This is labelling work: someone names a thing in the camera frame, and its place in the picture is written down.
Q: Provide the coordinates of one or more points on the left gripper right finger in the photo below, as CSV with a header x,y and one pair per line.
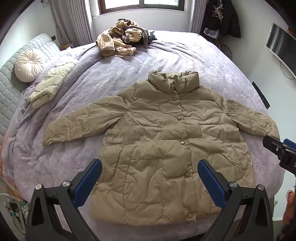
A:
x,y
256,222

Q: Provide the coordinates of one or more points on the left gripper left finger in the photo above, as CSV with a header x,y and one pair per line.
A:
x,y
54,211

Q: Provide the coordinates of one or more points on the tan puffer jacket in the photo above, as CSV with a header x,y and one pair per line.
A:
x,y
156,131

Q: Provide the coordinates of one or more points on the dark clothes behind pile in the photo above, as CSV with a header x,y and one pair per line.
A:
x,y
146,39

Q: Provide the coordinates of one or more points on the striped beige clothes pile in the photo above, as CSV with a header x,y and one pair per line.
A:
x,y
120,39

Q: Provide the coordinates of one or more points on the lavender quilted bedspread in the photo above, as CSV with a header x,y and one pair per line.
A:
x,y
26,162

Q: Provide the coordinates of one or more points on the round cream pillow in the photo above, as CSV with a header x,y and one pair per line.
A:
x,y
29,65

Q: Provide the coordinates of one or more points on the black hanging coat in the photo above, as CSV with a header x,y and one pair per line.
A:
x,y
220,19

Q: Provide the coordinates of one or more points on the grey striped curtain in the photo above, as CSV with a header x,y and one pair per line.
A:
x,y
73,22

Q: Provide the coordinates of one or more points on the window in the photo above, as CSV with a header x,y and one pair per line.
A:
x,y
106,6

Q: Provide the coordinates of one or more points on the wall-mounted television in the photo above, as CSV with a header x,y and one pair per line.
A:
x,y
282,45

